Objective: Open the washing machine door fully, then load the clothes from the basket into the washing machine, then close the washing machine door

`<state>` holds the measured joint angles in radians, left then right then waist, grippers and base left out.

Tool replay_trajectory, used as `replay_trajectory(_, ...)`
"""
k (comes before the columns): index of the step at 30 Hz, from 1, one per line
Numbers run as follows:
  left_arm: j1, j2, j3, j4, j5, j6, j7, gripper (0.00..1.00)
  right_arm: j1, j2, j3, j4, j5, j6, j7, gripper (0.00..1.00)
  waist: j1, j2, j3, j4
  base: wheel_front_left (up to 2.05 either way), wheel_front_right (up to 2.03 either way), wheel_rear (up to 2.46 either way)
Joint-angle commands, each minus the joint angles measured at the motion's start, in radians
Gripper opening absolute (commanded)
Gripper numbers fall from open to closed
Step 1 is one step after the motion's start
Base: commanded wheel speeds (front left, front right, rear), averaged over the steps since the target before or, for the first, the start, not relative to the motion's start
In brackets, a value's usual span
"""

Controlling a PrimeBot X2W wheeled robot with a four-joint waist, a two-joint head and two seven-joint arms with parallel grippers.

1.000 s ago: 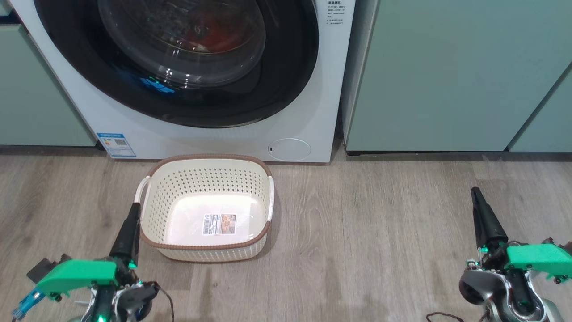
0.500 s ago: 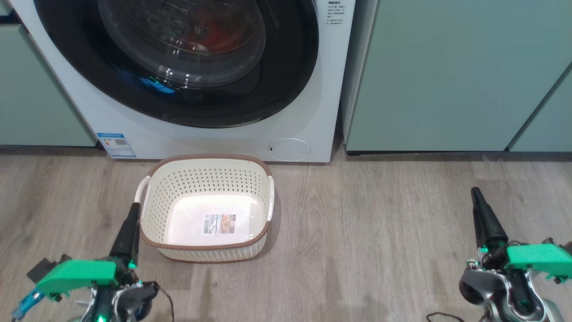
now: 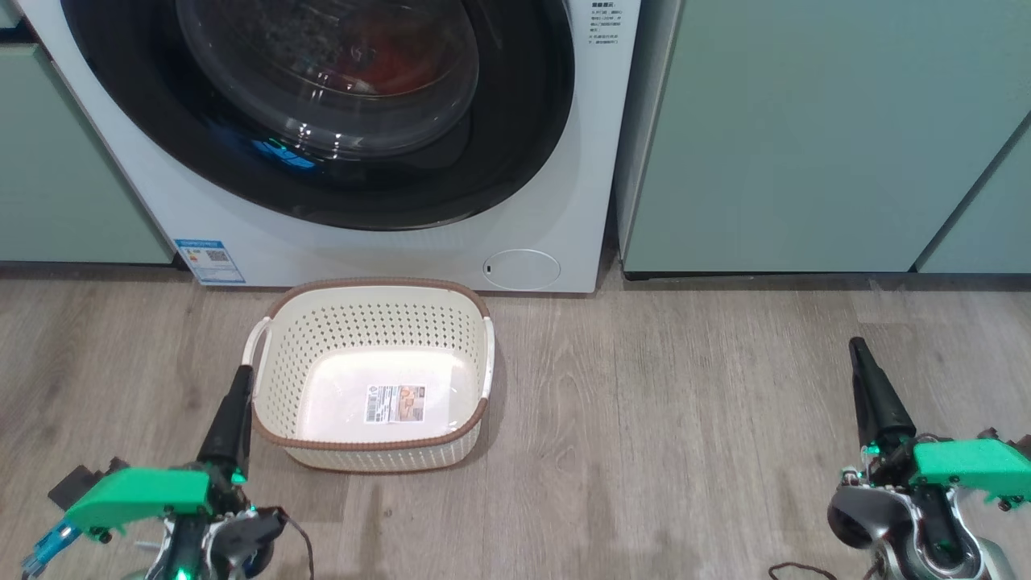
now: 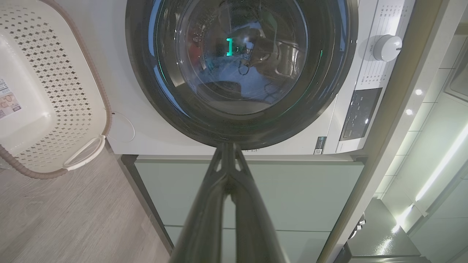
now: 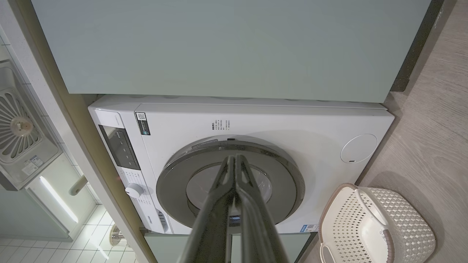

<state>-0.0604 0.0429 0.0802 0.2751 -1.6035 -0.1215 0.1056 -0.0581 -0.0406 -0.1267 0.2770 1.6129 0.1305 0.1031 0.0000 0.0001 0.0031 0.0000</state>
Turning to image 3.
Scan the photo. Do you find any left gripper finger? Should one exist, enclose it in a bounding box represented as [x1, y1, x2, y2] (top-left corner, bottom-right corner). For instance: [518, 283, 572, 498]
[197, 365, 255, 484]

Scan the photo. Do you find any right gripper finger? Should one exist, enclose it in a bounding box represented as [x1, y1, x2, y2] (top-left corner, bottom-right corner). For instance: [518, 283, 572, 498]
[848, 337, 917, 454]

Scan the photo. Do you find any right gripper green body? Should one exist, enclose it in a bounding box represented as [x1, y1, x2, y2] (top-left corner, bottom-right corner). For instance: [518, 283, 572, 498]
[910, 439, 1031, 504]

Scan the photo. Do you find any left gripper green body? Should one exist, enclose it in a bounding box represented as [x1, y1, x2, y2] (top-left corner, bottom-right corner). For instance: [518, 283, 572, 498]
[64, 469, 212, 537]

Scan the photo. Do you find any red jersey garment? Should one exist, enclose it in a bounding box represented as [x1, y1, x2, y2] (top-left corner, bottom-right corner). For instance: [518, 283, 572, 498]
[322, 32, 444, 93]

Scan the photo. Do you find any washing machine glass door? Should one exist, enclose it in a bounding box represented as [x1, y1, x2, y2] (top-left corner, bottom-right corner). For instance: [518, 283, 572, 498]
[60, 0, 576, 232]

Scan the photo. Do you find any white front-load washing machine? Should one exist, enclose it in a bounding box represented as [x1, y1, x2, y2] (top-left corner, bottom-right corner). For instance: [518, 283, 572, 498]
[16, 0, 641, 293]

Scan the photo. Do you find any basket product sticker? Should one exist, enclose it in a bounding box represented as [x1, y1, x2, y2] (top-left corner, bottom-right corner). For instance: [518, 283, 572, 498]
[364, 384, 425, 425]

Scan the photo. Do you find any cream perforated laundry basket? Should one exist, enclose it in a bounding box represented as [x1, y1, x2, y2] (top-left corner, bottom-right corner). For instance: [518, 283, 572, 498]
[242, 278, 495, 474]

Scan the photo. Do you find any blue energy label sticker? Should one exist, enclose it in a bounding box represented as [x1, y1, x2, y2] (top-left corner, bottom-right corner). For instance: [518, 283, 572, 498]
[174, 238, 246, 285]

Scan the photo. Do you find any round filter cover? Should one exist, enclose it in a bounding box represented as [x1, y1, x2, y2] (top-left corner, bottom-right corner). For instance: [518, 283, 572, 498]
[483, 249, 562, 292]

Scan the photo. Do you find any blue plug camera cable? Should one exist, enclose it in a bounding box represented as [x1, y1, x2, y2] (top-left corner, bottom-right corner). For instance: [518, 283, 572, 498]
[20, 520, 81, 578]

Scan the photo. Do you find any thin black cable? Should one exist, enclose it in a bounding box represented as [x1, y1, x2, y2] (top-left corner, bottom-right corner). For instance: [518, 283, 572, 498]
[768, 561, 843, 580]

